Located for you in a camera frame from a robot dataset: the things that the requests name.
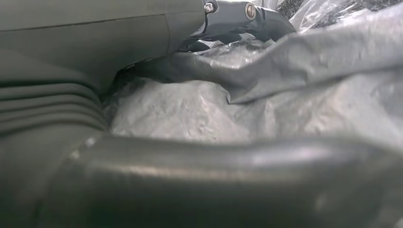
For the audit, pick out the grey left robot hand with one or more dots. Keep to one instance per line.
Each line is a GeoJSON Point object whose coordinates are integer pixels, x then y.
{"type": "Point", "coordinates": [94, 37]}

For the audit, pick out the grey plastic mailer package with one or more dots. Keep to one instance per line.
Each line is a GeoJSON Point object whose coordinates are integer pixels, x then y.
{"type": "Point", "coordinates": [283, 104]}

